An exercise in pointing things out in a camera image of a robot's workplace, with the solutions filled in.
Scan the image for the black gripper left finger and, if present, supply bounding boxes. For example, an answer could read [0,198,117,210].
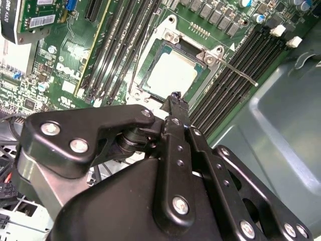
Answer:
[16,91,197,233]

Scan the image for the thin wire locking lever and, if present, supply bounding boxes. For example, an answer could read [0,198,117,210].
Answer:
[127,37,145,88]
[220,59,259,87]

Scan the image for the silver square cpu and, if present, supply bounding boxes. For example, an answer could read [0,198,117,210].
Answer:
[140,42,209,101]

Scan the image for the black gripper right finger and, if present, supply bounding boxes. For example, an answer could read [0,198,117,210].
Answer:
[177,92,314,241]

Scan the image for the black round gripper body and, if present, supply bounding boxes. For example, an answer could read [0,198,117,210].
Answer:
[49,158,236,241]

